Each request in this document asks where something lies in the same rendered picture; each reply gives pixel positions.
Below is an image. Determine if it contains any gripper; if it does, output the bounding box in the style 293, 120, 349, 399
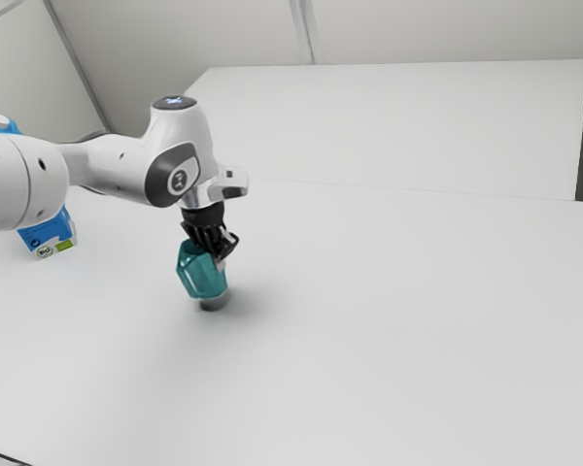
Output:
179, 203, 240, 274

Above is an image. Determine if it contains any teal faceted mug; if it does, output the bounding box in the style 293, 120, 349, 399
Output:
175, 240, 231, 299

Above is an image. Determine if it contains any blue and white carton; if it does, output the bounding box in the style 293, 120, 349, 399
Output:
0, 108, 79, 262

